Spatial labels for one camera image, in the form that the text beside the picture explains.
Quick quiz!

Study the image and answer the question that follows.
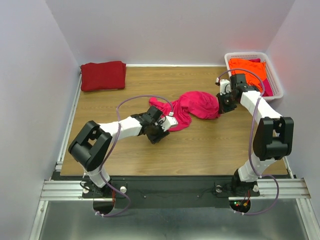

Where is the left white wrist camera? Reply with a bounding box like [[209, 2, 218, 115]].
[[159, 115, 178, 132]]

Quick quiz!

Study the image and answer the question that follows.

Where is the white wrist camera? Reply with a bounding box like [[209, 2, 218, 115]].
[[215, 78, 232, 96], [159, 115, 178, 132]]

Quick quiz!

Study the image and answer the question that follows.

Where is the aluminium rail frame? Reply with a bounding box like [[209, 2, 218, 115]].
[[30, 67, 320, 240]]

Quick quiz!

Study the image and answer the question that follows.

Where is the white plastic basket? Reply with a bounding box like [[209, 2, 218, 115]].
[[224, 51, 284, 102]]

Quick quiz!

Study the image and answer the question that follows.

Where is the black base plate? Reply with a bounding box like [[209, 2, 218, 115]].
[[80, 175, 260, 210]]

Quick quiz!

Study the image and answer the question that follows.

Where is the magenta t shirt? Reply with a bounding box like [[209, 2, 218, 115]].
[[149, 91, 221, 132]]

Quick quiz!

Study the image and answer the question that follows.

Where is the dark pink t shirt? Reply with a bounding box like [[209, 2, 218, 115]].
[[249, 58, 273, 97]]

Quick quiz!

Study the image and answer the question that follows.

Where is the folded dark red t shirt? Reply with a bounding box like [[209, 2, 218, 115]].
[[80, 61, 126, 92]]

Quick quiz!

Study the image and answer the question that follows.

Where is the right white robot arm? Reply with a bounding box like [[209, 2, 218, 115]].
[[215, 73, 294, 194]]

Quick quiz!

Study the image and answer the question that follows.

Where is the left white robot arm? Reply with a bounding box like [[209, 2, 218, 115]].
[[68, 106, 178, 197]]

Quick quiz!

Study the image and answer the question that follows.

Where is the orange t shirt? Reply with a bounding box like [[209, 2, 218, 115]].
[[228, 58, 267, 93]]

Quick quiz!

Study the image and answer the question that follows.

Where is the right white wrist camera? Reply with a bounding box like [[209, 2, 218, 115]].
[[215, 78, 232, 96]]

